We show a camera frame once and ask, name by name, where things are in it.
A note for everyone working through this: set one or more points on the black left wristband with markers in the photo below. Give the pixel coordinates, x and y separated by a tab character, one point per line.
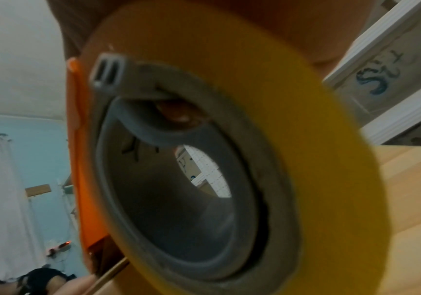
39	278

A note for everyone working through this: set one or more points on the orange tape dispenser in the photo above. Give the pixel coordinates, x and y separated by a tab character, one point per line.
77	172

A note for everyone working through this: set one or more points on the yellow tape roll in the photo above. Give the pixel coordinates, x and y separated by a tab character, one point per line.
323	144

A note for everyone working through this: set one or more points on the small tan cardboard scrap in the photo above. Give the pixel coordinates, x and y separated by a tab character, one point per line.
39	191

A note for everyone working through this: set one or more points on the small device with red light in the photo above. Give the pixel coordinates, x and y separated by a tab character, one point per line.
60	248

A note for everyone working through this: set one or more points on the person's left hand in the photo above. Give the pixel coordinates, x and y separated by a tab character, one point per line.
82	286

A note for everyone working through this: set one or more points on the person's right hand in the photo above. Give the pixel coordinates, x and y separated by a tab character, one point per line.
341	23

